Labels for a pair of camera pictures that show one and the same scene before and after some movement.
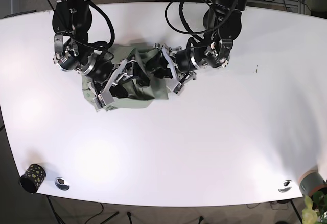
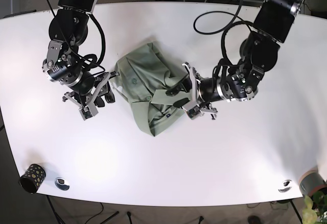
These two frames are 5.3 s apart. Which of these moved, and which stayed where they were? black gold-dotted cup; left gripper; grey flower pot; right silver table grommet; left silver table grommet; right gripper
Moved: left gripper; right gripper
Stayed: left silver table grommet; black gold-dotted cup; grey flower pot; right silver table grommet
